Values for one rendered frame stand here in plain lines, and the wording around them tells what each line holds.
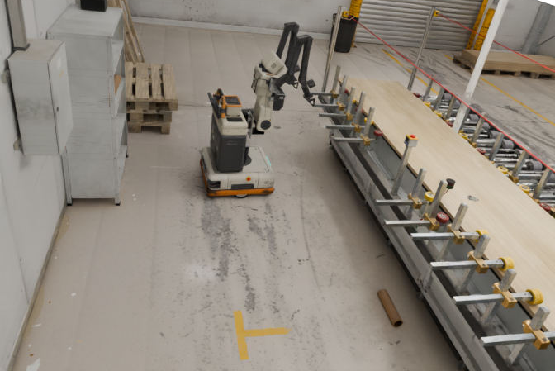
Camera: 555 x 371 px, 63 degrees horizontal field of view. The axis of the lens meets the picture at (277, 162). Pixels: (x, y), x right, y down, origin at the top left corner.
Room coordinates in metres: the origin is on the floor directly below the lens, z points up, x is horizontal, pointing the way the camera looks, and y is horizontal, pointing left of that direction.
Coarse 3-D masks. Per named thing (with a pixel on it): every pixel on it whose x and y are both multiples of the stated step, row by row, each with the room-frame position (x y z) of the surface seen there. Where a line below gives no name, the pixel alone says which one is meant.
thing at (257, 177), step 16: (208, 160) 3.81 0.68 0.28; (256, 160) 3.95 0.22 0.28; (208, 176) 3.58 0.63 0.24; (224, 176) 3.59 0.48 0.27; (240, 176) 3.64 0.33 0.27; (256, 176) 3.69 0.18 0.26; (272, 176) 3.74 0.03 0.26; (208, 192) 3.53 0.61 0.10; (224, 192) 3.57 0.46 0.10; (240, 192) 3.62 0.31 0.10; (256, 192) 3.68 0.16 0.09; (272, 192) 3.74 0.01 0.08
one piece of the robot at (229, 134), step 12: (216, 120) 3.81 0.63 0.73; (228, 120) 3.69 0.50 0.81; (240, 120) 3.73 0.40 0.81; (216, 132) 3.76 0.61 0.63; (228, 132) 3.61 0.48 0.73; (240, 132) 3.65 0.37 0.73; (216, 144) 3.72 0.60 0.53; (228, 144) 3.61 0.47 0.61; (240, 144) 3.65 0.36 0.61; (216, 156) 3.68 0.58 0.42; (228, 156) 3.61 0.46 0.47; (240, 156) 3.66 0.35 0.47; (228, 168) 3.62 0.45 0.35; (240, 168) 3.66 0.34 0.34
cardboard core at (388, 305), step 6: (378, 294) 2.60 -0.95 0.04; (384, 294) 2.58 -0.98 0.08; (384, 300) 2.53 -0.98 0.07; (390, 300) 2.53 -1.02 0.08; (384, 306) 2.49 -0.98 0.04; (390, 306) 2.47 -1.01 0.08; (390, 312) 2.42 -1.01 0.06; (396, 312) 2.41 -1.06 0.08; (390, 318) 2.38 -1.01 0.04; (396, 318) 2.36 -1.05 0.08; (396, 324) 2.36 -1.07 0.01
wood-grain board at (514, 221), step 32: (384, 96) 4.72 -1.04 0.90; (384, 128) 3.86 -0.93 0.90; (416, 128) 3.98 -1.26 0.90; (448, 128) 4.11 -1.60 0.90; (416, 160) 3.31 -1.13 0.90; (448, 160) 3.40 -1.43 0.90; (480, 160) 3.50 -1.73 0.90; (448, 192) 2.88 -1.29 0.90; (480, 192) 2.96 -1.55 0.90; (512, 192) 3.04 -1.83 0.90; (480, 224) 2.53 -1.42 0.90; (512, 224) 2.59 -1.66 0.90; (544, 224) 2.65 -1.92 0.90; (512, 256) 2.23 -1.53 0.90; (544, 256) 2.28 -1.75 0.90; (512, 288) 1.94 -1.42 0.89; (544, 288) 1.98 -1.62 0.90
